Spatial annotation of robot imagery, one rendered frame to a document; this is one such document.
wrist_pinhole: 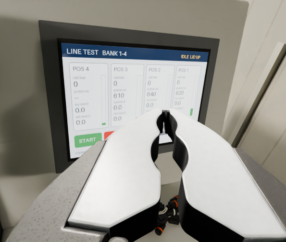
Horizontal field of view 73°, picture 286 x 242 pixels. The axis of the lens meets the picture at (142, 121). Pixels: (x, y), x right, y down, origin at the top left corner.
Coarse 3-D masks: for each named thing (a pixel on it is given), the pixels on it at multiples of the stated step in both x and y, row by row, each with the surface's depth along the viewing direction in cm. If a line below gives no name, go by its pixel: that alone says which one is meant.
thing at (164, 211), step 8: (176, 200) 59; (160, 208) 58; (168, 208) 56; (176, 208) 57; (160, 216) 54; (168, 216) 57; (176, 216) 56; (160, 224) 53; (176, 224) 56; (160, 232) 52
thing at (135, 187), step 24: (144, 120) 10; (120, 144) 9; (144, 144) 9; (96, 168) 7; (120, 168) 7; (144, 168) 7; (96, 192) 6; (120, 192) 6; (144, 192) 6; (72, 216) 6; (96, 216) 6; (120, 216) 6; (144, 216) 6
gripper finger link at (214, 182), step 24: (168, 120) 11; (192, 120) 10; (192, 144) 9; (216, 144) 9; (192, 168) 7; (216, 168) 8; (240, 168) 8; (192, 192) 7; (216, 192) 7; (240, 192) 7; (192, 216) 6; (216, 216) 6; (240, 216) 6; (264, 216) 6; (216, 240) 6; (240, 240) 5; (264, 240) 5
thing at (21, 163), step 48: (0, 0) 34; (48, 0) 37; (96, 0) 40; (144, 0) 44; (192, 0) 49; (240, 0) 56; (0, 48) 36; (0, 96) 39; (0, 144) 42; (48, 144) 46; (0, 192) 45
